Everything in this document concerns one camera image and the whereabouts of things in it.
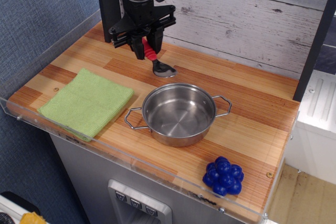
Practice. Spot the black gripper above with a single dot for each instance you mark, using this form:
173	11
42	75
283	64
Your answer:
142	19

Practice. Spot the red handled metal spoon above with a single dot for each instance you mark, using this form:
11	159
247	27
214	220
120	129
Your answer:
159	69

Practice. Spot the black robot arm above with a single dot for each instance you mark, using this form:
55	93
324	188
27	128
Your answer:
142	19

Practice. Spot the green cloth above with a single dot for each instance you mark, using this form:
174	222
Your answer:
86	104

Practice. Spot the stainless steel pot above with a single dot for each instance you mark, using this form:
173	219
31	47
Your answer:
180	114

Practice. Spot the grey toy fridge cabinet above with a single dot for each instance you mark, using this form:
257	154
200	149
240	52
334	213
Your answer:
90	173

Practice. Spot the blue toy grapes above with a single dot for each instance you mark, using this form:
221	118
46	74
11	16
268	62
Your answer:
223	177

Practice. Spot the silver dispenser button panel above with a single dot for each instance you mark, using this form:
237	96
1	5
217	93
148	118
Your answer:
132	206

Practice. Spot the white side cabinet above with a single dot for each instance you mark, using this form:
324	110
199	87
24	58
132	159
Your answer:
311	146

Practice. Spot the yellow object bottom left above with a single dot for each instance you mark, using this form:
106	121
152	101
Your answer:
32	218

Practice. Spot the clear acrylic guard rail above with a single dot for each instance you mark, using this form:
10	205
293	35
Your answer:
175	169

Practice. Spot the dark right upright post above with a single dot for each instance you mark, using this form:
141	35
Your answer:
312	57

